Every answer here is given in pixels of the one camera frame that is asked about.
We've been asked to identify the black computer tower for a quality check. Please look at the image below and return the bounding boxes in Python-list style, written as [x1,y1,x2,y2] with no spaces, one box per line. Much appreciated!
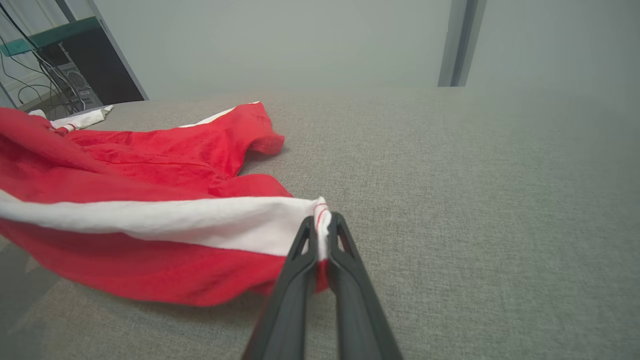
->
[37,44,104,110]

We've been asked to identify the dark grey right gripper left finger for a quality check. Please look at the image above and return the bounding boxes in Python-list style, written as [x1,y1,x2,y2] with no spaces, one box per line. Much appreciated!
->
[242,215,319,360]

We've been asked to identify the red Bulls jersey white sleeves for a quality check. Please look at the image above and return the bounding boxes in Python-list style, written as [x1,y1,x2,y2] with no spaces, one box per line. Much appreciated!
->
[27,104,115,133]

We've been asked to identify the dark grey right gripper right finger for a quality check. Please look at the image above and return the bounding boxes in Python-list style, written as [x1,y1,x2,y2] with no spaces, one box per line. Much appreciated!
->
[327,213,404,360]

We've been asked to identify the grey partition post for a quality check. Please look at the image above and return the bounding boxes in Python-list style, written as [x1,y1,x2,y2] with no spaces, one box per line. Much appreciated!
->
[438,0,488,88]

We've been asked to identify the desk with green edge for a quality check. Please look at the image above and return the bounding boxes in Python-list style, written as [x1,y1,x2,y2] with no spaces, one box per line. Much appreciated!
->
[0,16,102,57]

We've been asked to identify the red shorts with white band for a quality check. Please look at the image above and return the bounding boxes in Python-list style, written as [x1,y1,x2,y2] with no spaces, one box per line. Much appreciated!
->
[0,101,333,307]

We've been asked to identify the grey fabric sofa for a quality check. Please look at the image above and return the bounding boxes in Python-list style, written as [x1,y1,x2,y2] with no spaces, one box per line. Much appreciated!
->
[0,90,640,360]

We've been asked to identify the black cable bundle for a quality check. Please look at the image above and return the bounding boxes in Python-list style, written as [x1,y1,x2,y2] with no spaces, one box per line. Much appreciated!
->
[0,2,87,117]

